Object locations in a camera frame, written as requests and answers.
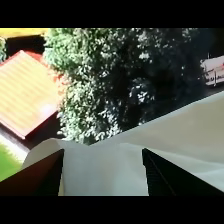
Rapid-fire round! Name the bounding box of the white T-shirt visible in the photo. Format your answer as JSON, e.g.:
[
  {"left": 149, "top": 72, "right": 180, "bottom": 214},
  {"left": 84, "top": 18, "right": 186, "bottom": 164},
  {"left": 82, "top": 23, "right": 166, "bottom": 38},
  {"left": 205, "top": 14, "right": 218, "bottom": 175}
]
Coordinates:
[{"left": 21, "top": 91, "right": 224, "bottom": 197}]

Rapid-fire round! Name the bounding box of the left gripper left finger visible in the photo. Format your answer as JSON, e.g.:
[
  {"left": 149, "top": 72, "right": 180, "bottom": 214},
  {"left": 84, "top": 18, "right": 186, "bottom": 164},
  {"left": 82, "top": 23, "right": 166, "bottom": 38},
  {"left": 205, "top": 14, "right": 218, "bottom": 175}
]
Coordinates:
[{"left": 0, "top": 148, "right": 65, "bottom": 197}]

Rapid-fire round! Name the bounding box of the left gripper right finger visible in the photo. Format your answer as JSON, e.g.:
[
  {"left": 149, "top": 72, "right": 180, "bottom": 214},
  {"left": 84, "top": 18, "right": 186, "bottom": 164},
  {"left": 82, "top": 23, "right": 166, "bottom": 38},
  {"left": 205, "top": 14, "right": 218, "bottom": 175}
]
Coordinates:
[{"left": 142, "top": 148, "right": 224, "bottom": 197}]

